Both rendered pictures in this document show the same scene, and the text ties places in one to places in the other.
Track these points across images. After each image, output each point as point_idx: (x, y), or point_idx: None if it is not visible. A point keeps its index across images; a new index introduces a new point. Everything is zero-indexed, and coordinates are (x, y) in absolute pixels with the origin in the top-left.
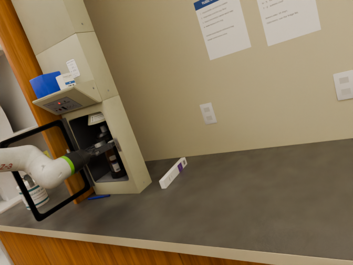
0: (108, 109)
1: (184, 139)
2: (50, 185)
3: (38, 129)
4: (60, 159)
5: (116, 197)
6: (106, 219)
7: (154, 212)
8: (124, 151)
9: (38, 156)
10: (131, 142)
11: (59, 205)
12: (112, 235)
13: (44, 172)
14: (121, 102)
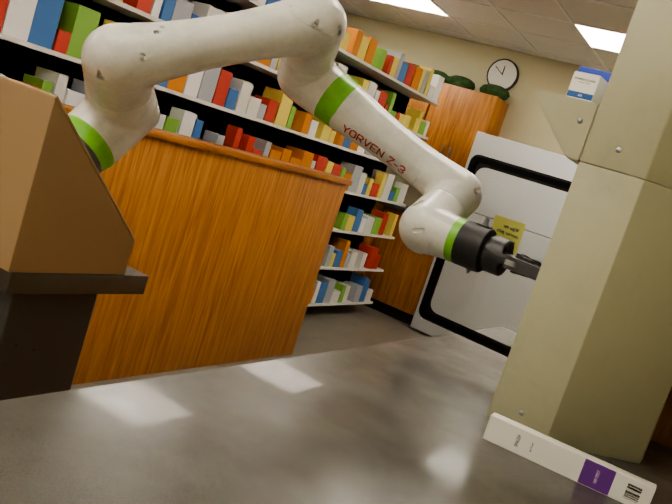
0: (580, 188)
1: None
2: (400, 235)
3: (541, 176)
4: (452, 216)
5: (492, 398)
6: (394, 367)
7: (369, 394)
8: (533, 300)
9: (443, 189)
10: (573, 305)
11: (458, 327)
12: (323, 353)
13: (409, 208)
14: (634, 202)
